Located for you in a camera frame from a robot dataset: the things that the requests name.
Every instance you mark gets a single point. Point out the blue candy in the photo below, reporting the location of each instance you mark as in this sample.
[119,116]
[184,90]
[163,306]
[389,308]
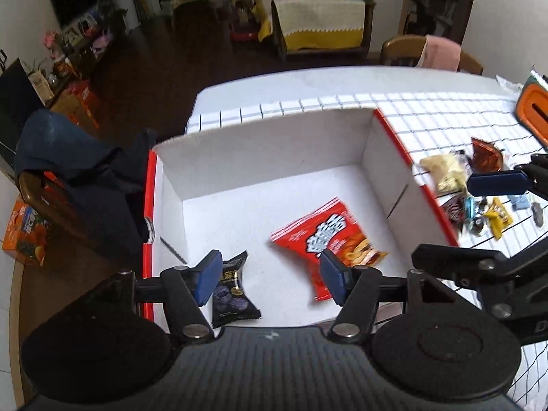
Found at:
[472,206]

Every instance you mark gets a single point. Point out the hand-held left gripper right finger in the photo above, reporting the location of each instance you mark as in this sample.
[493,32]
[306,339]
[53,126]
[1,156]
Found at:
[334,278]

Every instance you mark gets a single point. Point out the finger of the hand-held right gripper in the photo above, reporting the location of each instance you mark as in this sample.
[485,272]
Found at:
[496,183]
[462,263]

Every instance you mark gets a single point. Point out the yellow candy packet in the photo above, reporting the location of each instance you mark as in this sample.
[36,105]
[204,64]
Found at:
[498,218]

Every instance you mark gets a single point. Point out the checked tablecloth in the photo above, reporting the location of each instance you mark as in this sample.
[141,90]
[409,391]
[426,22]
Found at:
[449,115]

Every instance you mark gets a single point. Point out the red and white cardboard box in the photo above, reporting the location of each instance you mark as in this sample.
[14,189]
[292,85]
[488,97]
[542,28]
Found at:
[265,167]

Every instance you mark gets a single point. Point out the orange plastic container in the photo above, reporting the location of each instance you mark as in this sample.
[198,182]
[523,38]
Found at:
[535,107]

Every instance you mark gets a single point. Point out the sofa with cream cover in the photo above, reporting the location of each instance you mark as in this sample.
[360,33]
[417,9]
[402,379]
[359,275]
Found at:
[321,21]

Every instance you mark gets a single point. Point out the black snack packet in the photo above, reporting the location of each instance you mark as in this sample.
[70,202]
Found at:
[233,299]

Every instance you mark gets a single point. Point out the small grey candy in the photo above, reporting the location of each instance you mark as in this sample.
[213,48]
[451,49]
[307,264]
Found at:
[537,214]

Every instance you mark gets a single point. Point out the orange juice carton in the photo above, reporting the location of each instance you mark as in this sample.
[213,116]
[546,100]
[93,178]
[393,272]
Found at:
[23,233]

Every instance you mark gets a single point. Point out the black and white candy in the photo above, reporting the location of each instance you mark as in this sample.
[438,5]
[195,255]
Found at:
[477,227]

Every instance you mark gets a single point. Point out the red snack packet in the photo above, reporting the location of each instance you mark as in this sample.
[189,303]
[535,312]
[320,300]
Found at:
[317,231]

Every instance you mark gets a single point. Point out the dark brown candy wrapper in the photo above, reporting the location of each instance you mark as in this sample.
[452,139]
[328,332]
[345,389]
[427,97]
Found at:
[454,210]

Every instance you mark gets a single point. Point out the black cabinet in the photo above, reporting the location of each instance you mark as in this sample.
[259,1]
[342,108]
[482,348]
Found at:
[17,94]

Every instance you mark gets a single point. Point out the orange cardboard boxes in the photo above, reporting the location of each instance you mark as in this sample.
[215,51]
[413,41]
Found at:
[79,102]

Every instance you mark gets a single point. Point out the paper bag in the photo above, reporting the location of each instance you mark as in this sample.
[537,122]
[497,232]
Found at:
[40,87]

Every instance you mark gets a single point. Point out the pink flowers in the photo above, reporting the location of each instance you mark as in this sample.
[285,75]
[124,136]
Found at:
[53,43]

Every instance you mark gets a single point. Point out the white and blue snack packet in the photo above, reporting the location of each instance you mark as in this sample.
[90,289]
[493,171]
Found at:
[519,202]

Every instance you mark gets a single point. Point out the dark bookshelf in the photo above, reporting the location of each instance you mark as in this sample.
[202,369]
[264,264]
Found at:
[441,0]

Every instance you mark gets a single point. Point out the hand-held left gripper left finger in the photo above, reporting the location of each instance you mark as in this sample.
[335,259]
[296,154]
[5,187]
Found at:
[208,276]

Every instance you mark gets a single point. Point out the brown-red snack packet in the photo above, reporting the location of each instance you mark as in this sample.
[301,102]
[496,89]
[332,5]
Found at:
[486,158]

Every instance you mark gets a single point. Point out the beige snack packet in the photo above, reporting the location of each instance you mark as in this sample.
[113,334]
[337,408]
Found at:
[443,171]

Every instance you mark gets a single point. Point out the white crumpled wrapper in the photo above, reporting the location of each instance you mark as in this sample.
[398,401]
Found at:
[509,84]

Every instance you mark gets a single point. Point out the pink towel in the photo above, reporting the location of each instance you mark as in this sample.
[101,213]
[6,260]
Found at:
[441,51]

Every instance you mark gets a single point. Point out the wooden chair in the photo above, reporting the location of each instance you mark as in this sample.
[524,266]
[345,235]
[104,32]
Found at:
[398,51]
[38,197]

